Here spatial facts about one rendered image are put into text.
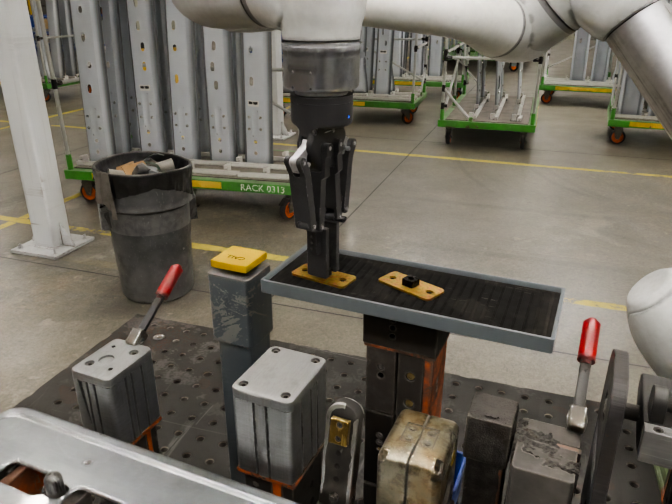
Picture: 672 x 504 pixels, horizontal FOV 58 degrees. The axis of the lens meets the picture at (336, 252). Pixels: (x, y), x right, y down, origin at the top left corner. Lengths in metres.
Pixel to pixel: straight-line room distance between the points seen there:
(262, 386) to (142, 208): 2.44
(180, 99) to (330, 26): 4.22
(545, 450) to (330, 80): 0.46
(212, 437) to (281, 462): 0.57
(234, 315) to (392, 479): 0.36
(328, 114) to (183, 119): 4.21
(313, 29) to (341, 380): 0.90
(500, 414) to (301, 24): 0.47
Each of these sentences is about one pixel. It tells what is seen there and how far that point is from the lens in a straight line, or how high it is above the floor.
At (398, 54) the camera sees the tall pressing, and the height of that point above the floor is 0.64.
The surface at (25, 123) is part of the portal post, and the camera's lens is 4.02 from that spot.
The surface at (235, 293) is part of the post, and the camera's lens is 0.88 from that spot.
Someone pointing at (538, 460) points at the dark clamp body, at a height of 1.08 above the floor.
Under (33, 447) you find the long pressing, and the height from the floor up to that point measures 1.00.
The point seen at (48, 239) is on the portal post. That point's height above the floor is 0.08.
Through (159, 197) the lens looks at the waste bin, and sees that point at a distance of 3.07.
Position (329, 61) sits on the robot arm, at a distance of 0.69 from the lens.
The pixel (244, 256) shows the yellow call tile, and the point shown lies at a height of 1.16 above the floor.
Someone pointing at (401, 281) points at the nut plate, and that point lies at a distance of 0.80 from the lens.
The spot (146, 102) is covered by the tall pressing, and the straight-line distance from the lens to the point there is 5.03.
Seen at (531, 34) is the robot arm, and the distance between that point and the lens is 1.14.
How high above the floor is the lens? 1.51
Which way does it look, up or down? 23 degrees down
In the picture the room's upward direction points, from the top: straight up
